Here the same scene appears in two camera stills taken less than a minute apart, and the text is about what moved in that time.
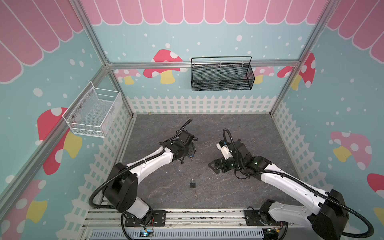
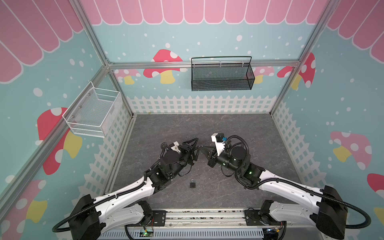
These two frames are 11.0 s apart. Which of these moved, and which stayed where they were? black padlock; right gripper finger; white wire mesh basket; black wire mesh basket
Moved: right gripper finger
Stayed: black wire mesh basket; white wire mesh basket; black padlock
